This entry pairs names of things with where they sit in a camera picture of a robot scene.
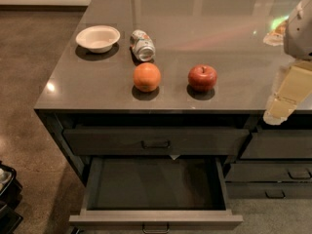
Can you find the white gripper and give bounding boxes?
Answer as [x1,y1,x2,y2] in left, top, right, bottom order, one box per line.
[263,0,312,126]

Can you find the orange fruit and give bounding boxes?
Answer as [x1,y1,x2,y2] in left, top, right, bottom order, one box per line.
[133,62,161,93]

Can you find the top right drawer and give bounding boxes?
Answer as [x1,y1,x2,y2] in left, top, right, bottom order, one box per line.
[241,128,312,159]

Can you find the bottom right drawer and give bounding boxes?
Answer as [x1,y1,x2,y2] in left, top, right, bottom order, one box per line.
[226,182,312,199]

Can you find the open middle drawer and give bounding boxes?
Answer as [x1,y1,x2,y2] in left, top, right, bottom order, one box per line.
[69,156,243,234]

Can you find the top left drawer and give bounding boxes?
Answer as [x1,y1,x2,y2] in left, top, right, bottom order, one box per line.
[63,127,250,155]

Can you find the red apple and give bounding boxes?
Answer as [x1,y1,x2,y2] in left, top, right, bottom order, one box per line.
[188,64,217,93]

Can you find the grey counter cabinet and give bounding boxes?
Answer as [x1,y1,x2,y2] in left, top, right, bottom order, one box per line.
[33,0,312,200]

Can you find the crushed soda can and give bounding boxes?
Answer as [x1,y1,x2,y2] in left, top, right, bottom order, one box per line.
[130,29,156,61]

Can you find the white paper bowl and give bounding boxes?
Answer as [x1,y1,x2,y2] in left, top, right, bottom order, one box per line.
[76,25,120,54]

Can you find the black bins on floor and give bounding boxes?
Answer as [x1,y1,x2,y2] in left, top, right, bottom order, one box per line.
[0,163,23,234]

